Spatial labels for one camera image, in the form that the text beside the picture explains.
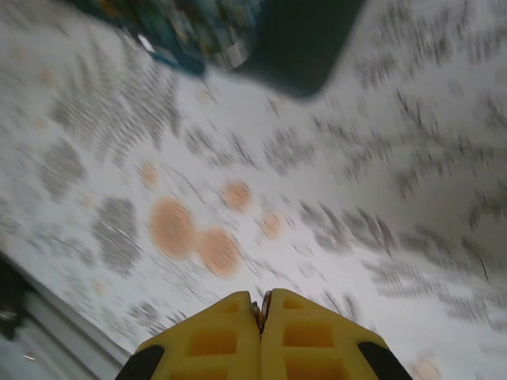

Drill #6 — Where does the small metal key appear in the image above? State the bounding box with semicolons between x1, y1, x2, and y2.
251;291;273;338

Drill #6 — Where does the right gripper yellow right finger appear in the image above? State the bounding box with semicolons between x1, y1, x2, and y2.
260;287;414;380

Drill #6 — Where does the aluminium frame rail with mounts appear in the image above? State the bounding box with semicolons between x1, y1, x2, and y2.
0;249;134;380

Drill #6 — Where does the floral patterned table covering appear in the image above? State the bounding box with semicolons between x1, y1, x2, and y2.
0;0;507;380

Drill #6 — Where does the starry night print box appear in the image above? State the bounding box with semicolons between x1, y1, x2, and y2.
90;0;368;100

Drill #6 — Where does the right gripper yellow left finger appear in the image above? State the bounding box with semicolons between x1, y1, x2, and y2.
116;291;263;380

